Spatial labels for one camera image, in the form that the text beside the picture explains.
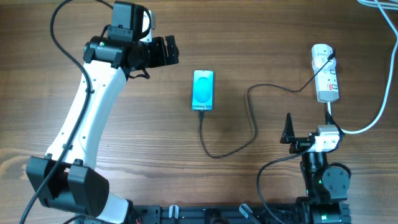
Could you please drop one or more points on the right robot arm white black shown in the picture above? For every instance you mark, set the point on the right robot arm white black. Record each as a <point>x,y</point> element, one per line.
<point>326,183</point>

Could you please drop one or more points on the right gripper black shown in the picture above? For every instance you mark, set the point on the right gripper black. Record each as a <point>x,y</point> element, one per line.
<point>300,144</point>

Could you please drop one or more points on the white charger adapter plug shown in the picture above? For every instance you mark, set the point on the white charger adapter plug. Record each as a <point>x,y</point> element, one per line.
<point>323,62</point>

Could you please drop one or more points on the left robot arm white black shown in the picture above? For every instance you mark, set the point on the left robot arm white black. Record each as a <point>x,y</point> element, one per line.
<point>65,177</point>

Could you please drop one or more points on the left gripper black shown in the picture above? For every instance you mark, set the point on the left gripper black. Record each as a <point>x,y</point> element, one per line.
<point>160,58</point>

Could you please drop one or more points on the smartphone with teal screen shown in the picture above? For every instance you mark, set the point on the smartphone with teal screen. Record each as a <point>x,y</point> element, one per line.
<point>203,90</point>

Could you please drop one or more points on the white power strip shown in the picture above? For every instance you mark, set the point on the white power strip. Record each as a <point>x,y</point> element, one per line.
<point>326,82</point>

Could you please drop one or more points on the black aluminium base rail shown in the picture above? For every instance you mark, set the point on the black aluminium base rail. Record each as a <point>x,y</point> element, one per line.
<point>275,213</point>

